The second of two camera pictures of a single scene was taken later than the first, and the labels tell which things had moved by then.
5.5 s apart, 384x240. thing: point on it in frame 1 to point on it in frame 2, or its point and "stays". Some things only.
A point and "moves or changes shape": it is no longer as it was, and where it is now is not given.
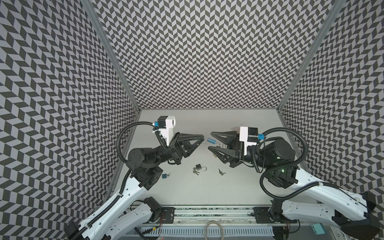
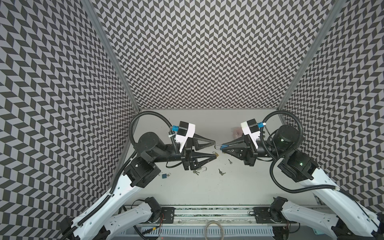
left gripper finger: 192,149 to 194,163
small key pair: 221,172 stays
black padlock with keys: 198,167 stays
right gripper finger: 226,156 to 239,152
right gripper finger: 226,137 to 240,142
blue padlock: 164,176 stays
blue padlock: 212,141 moves or changes shape
